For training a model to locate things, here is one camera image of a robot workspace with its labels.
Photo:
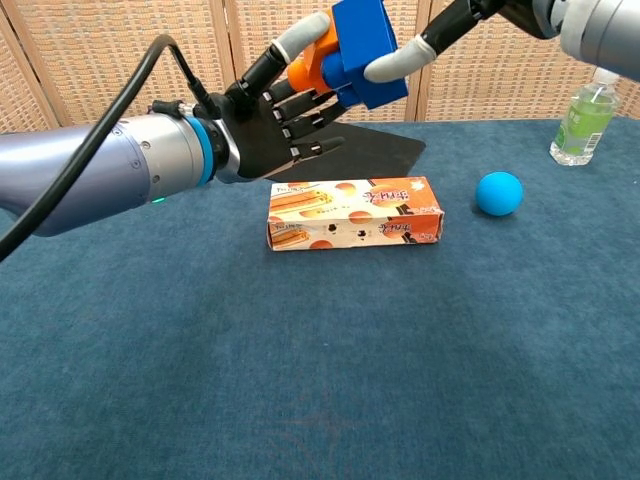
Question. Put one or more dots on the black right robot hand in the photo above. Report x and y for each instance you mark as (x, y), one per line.
(425, 40)

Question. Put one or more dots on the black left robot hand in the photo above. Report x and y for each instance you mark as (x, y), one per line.
(260, 130)

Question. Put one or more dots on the blue plastic toy block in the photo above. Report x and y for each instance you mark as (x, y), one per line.
(367, 45)

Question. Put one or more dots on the orange plastic block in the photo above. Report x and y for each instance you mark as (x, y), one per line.
(312, 65)

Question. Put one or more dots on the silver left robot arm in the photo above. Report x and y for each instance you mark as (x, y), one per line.
(100, 170)

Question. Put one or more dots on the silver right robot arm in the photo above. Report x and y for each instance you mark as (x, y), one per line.
(585, 30)

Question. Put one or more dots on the black mouse pad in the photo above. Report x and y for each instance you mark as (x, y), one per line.
(370, 150)

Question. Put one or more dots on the orange printed cardboard box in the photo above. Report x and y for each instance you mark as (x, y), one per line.
(350, 210)

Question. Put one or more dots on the blue rubber ball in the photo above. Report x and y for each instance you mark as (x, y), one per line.
(499, 194)

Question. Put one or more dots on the woven rattan folding screen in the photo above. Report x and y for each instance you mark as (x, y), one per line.
(100, 50)

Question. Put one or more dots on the clear plastic water bottle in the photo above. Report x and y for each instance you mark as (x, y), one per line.
(584, 125)

